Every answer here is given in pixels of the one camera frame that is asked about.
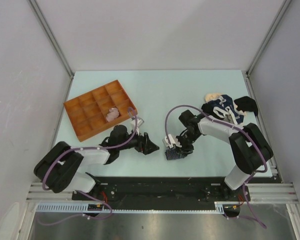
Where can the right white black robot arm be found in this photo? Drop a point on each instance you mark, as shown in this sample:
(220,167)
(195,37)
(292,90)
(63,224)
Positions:
(250,149)

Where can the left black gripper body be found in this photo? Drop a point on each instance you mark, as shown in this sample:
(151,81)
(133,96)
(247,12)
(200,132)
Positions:
(142,147)

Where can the right aluminium frame post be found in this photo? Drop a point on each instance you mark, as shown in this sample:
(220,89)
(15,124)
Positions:
(269,34)

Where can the left aluminium frame post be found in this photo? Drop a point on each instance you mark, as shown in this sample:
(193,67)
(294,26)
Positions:
(38,13)

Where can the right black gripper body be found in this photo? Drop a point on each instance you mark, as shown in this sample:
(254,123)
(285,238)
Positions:
(186,140)

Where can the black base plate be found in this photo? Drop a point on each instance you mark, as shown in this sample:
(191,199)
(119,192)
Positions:
(166,204)

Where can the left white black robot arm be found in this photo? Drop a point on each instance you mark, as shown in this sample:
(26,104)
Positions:
(58,170)

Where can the white slotted cable duct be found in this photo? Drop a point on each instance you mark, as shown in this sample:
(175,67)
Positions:
(96,208)

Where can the aluminium frame post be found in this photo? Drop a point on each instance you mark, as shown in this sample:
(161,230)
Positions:
(38,13)
(269,34)

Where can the cream underwear in pile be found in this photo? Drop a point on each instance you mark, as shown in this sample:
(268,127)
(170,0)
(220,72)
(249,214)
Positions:
(211,96)

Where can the black underwear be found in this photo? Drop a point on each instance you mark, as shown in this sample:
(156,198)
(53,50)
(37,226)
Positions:
(247,104)

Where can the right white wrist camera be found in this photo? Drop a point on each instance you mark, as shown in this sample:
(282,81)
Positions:
(170,141)

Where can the navy white underwear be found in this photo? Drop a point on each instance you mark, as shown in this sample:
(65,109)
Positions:
(223,108)

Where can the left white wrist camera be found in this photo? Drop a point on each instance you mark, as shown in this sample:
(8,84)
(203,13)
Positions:
(136,123)

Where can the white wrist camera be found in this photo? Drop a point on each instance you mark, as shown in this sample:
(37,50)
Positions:
(136,123)
(170,141)

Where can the orange compartment tray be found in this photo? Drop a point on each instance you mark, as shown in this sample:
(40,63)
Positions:
(87,112)

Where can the striped navy underwear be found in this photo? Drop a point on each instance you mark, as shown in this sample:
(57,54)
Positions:
(174,154)

